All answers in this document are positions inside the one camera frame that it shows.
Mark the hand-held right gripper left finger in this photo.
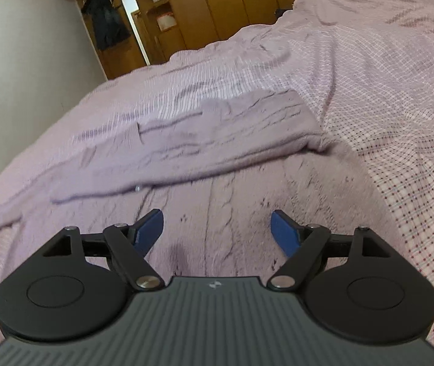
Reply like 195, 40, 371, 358
42, 208, 165, 292

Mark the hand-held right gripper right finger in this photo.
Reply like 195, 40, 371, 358
266, 209, 393, 290

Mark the lilac knitted sweater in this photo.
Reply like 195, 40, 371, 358
0, 89, 412, 313

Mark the pink checked bed sheet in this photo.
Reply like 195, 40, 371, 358
0, 0, 434, 355

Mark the tall narrow mirror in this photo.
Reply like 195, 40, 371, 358
114, 0, 151, 66

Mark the pink box on shelf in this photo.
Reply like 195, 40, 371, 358
156, 13, 176, 31

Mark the dark hanging jacket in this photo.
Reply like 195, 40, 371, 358
81, 0, 132, 51

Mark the wooden wardrobe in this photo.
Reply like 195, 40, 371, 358
48, 0, 308, 81

